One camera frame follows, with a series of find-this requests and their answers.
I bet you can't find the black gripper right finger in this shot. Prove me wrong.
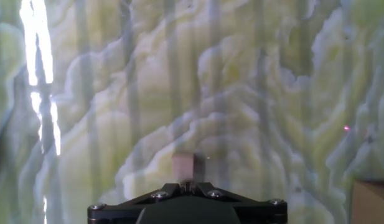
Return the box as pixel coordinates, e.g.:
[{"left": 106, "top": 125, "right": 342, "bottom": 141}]
[{"left": 190, "top": 182, "right": 288, "bottom": 224}]

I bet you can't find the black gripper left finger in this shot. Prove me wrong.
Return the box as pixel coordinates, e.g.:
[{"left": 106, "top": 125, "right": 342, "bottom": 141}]
[{"left": 87, "top": 182, "right": 187, "bottom": 224}]

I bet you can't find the Costa paper bag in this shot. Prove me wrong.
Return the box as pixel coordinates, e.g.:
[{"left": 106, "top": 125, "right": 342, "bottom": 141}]
[{"left": 350, "top": 179, "right": 384, "bottom": 224}]

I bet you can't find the green marble pattern mat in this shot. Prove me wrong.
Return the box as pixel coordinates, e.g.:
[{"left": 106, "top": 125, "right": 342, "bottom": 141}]
[{"left": 0, "top": 0, "right": 384, "bottom": 224}]

